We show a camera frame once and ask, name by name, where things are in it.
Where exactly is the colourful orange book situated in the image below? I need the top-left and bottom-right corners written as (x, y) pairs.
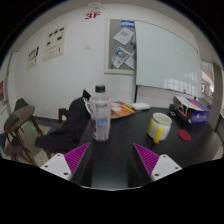
top-left (84, 100), bottom-right (141, 120)

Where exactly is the glass whiteboard on stand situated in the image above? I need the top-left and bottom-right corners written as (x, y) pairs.
top-left (134, 20), bottom-right (203, 99)

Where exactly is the clear black-capped drink bottle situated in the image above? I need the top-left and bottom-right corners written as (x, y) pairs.
top-left (89, 85), bottom-right (112, 142)

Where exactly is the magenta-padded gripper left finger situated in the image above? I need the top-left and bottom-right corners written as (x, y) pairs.
top-left (39, 142), bottom-right (93, 187)

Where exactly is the white mug with yellow handle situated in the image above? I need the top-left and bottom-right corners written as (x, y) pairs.
top-left (147, 112), bottom-right (173, 144)

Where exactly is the red floor number sign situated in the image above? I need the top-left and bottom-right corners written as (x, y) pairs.
top-left (83, 11), bottom-right (102, 21)

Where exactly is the grey notice board with papers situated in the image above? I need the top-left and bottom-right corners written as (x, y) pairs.
top-left (104, 18), bottom-right (137, 75)

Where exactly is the large white wall poster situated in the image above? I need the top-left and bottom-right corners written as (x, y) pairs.
top-left (42, 23), bottom-right (69, 62)

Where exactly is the brown wooden chair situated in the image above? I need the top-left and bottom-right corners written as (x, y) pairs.
top-left (58, 108), bottom-right (70, 124)

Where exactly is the flat round red coaster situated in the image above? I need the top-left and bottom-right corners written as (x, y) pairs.
top-left (177, 129), bottom-right (192, 142)

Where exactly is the dark padded chair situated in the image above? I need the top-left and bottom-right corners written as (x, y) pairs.
top-left (13, 97), bottom-right (30, 113)

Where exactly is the small white wall poster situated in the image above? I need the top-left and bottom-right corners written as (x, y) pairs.
top-left (26, 45), bottom-right (41, 71)

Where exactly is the blue and purple cardboard box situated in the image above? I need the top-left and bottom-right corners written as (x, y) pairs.
top-left (173, 95), bottom-right (212, 124)

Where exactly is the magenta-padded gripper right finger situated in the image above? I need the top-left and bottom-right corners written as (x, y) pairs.
top-left (131, 143), bottom-right (183, 188)

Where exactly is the black and red desk object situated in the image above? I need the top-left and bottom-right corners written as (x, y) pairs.
top-left (168, 103), bottom-right (190, 121)

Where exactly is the round brown wooden table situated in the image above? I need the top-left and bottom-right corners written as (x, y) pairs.
top-left (3, 105), bottom-right (44, 138)

